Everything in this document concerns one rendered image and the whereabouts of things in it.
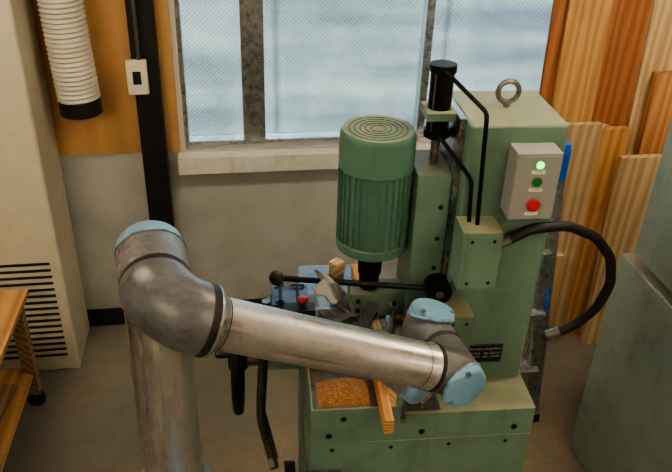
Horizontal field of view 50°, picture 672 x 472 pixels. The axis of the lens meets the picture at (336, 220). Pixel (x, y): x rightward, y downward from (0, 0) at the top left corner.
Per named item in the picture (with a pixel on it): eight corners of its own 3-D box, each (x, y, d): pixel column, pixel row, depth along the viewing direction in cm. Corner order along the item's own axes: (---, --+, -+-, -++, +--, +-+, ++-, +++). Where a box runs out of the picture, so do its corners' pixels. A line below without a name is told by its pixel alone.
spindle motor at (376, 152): (332, 227, 185) (335, 113, 169) (399, 225, 187) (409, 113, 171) (339, 265, 170) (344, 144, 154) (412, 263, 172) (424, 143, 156)
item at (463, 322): (432, 334, 180) (437, 295, 174) (459, 332, 181) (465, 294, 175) (440, 359, 172) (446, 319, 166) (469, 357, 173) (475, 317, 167)
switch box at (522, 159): (499, 207, 163) (509, 142, 156) (541, 206, 165) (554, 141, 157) (507, 220, 158) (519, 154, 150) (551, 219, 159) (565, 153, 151)
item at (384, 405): (351, 275, 212) (351, 263, 210) (357, 274, 213) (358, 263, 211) (384, 434, 159) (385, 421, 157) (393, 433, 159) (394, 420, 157)
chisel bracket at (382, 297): (346, 305, 191) (347, 279, 187) (398, 303, 193) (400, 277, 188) (349, 322, 185) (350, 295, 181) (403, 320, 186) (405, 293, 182)
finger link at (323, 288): (308, 270, 159) (327, 307, 158) (326, 263, 164) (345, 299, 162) (300, 275, 162) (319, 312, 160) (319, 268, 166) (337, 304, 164)
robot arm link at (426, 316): (470, 326, 140) (448, 376, 145) (444, 293, 149) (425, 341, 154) (428, 324, 136) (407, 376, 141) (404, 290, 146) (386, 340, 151)
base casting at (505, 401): (298, 333, 218) (298, 308, 214) (483, 325, 224) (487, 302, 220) (308, 446, 180) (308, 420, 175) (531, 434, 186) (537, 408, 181)
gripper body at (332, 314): (316, 308, 158) (355, 339, 151) (342, 296, 164) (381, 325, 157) (309, 335, 162) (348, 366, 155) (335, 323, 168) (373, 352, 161)
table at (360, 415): (266, 282, 218) (265, 265, 215) (365, 279, 221) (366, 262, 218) (270, 433, 166) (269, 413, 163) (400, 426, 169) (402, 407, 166)
